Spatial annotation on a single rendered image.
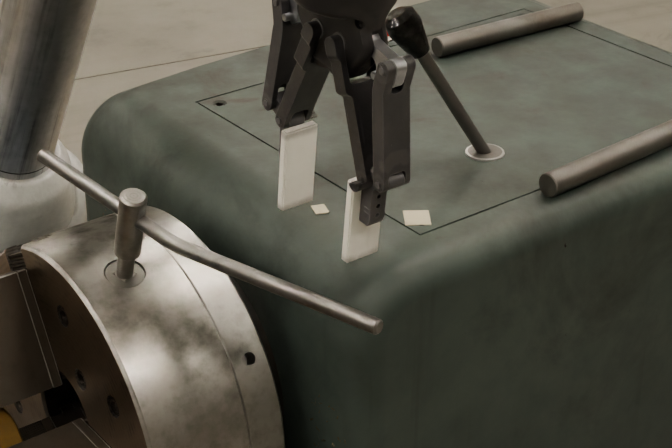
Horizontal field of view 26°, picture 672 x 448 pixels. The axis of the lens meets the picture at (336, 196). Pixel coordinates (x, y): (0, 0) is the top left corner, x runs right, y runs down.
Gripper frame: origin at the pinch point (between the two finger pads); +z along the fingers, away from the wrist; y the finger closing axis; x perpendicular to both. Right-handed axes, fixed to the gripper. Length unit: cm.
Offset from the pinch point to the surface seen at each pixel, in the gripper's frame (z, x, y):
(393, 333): 12.0, 4.4, 3.9
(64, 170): 3.6, -12.2, -18.9
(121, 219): 5.1, -10.8, -12.3
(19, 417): 34.0, -14.3, -26.2
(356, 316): 4.1, -3.6, 8.6
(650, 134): 5.6, 37.4, -0.4
